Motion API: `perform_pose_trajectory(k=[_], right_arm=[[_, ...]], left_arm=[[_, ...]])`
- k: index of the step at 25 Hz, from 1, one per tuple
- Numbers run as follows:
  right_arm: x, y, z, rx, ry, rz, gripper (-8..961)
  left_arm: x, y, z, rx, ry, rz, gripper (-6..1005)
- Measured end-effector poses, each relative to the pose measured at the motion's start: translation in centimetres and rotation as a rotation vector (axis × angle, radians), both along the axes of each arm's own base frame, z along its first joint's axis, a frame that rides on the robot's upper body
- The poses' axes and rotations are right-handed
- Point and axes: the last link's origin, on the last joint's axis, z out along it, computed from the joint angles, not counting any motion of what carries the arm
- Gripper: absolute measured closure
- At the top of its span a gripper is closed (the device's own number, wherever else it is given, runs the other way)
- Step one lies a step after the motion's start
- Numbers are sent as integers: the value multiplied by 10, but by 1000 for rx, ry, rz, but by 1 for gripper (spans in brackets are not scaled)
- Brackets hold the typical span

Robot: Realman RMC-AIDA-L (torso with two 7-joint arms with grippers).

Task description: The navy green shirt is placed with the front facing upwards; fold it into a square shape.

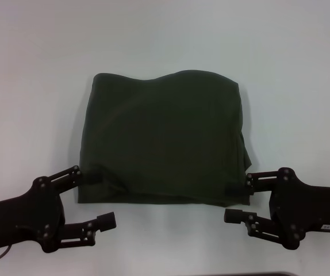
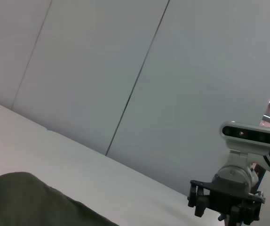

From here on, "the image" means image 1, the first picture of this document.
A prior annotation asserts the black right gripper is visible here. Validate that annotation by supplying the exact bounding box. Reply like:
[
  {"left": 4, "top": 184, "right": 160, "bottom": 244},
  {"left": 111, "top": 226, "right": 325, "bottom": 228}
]
[{"left": 224, "top": 166, "right": 330, "bottom": 250}]

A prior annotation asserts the dark green FREE t-shirt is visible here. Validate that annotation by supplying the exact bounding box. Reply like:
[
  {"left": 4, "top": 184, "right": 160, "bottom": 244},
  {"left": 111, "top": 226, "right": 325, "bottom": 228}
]
[{"left": 77, "top": 68, "right": 254, "bottom": 208}]

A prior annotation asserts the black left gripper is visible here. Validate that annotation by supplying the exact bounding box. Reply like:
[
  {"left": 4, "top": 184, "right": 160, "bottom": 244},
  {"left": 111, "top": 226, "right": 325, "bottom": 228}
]
[{"left": 0, "top": 165, "right": 117, "bottom": 254}]

